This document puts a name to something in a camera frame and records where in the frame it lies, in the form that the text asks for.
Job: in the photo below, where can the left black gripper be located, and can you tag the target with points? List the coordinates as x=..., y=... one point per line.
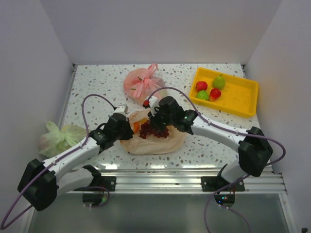
x=129, y=132

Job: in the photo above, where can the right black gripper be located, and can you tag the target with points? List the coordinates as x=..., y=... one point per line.
x=153, y=116

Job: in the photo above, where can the orange round fruit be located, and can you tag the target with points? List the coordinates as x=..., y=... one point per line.
x=136, y=127

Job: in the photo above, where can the orange plastic fruit bag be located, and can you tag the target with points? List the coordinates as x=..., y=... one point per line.
x=151, y=145

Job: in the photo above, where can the dark red grape bunch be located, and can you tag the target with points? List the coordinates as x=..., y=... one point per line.
x=146, y=129

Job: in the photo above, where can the green round bumpy fruit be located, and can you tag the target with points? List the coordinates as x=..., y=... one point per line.
x=203, y=95

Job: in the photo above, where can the red round fruit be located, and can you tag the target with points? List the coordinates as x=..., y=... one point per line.
x=201, y=86

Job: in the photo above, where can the red strawberry shaped fruit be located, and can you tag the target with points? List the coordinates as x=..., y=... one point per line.
x=214, y=94

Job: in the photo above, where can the green pear fruit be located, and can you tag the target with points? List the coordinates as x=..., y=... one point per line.
x=219, y=82

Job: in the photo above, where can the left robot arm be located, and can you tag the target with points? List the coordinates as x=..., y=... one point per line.
x=43, y=181

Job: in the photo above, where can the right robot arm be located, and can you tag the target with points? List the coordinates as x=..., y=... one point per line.
x=252, y=147

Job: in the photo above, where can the pink knotted plastic bag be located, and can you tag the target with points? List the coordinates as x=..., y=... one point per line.
x=142, y=82

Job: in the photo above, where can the green plastic fruit bag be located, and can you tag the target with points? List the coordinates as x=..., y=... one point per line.
x=56, y=141

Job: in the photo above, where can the yellow plastic tray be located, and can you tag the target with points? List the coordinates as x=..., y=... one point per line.
x=239, y=96

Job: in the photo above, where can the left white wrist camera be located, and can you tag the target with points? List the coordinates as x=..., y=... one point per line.
x=122, y=109

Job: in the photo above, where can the left black base bracket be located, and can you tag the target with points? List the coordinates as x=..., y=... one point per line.
x=104, y=182

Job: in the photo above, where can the black base bracket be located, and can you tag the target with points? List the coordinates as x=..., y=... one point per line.
x=104, y=182
x=213, y=183

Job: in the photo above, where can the aluminium frame rail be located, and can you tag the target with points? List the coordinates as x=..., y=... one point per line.
x=185, y=181

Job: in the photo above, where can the right black base bracket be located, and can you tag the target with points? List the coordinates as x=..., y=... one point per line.
x=213, y=183

